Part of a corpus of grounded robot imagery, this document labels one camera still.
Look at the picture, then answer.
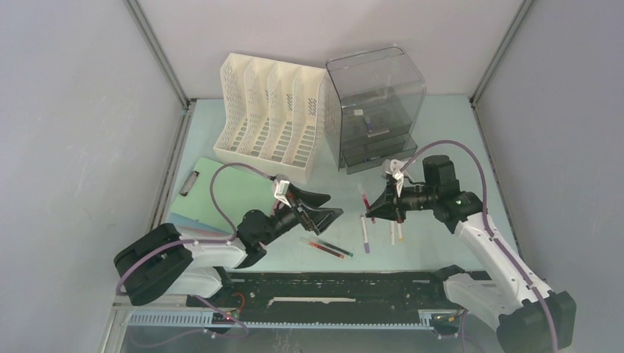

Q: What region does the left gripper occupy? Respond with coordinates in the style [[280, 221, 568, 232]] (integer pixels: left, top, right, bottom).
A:
[[259, 182, 341, 245]]

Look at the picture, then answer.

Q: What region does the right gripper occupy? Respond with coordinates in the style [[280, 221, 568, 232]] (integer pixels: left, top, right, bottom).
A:
[[366, 179, 437, 223]]

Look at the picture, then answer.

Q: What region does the dark gel pen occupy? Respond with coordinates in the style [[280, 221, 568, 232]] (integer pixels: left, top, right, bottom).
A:
[[318, 240, 354, 257]]

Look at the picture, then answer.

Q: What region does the clear gel pen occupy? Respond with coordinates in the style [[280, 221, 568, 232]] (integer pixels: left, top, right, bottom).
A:
[[362, 154, 391, 163]]

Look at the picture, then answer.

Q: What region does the purple marker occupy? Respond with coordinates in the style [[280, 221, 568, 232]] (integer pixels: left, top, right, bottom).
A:
[[364, 115, 375, 135], [359, 215, 370, 254]]

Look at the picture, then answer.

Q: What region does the smoky transparent drawer cabinet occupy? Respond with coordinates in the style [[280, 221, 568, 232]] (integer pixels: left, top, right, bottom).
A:
[[325, 46, 427, 174]]

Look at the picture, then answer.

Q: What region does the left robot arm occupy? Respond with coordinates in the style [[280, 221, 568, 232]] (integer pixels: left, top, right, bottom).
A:
[[113, 187, 344, 307]]

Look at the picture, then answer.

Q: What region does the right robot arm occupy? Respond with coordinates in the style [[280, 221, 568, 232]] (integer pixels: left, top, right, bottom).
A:
[[366, 155, 577, 352]]

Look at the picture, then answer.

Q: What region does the white pink marker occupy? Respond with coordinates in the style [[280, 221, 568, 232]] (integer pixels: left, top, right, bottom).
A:
[[389, 221, 396, 245]]

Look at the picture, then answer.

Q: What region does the green clipboard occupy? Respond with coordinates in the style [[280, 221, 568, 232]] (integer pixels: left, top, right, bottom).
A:
[[169, 157, 276, 232]]

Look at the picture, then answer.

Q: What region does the white file organizer rack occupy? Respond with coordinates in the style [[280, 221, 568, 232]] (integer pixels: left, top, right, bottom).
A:
[[213, 53, 329, 183]]

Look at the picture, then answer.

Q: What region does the pink folder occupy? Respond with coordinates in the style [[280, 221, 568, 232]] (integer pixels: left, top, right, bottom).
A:
[[180, 228, 233, 241]]

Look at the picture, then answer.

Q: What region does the blue folder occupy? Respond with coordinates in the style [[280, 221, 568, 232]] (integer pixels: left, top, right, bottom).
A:
[[166, 213, 227, 234]]

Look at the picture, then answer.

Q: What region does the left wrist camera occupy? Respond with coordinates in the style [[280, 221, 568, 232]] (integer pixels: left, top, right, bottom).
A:
[[273, 175, 291, 204]]

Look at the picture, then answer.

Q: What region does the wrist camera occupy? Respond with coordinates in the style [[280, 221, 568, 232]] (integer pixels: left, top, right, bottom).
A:
[[273, 175, 291, 204], [383, 159, 405, 182]]

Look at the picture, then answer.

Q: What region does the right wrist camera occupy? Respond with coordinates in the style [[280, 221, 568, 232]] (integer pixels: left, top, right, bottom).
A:
[[383, 159, 405, 182]]

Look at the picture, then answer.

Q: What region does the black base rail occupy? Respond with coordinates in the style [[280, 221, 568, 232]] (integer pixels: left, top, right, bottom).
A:
[[207, 271, 462, 324]]

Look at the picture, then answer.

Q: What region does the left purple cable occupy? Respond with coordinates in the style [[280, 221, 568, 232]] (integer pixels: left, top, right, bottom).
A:
[[116, 163, 279, 338]]

